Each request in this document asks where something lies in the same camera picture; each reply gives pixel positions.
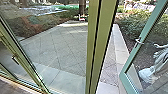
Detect green framed glass door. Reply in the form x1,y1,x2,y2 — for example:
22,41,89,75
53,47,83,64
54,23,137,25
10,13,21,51
118,0,168,94

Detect brown tree trunk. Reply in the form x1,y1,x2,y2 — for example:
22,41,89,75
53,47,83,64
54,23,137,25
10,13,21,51
78,0,87,17

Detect reddish brown shrub bed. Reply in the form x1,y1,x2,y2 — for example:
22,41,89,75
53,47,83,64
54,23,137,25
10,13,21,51
6,11,81,38

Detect green hedge shrub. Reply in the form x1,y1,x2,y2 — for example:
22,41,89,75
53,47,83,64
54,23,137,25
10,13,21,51
115,8,159,46

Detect garden pond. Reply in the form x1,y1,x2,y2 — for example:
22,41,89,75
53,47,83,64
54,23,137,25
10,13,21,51
23,3,73,16

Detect dark window latch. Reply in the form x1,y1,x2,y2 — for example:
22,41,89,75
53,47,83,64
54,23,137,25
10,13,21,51
10,54,22,67

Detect green door post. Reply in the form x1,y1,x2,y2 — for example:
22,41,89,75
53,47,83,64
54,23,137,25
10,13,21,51
84,0,120,94

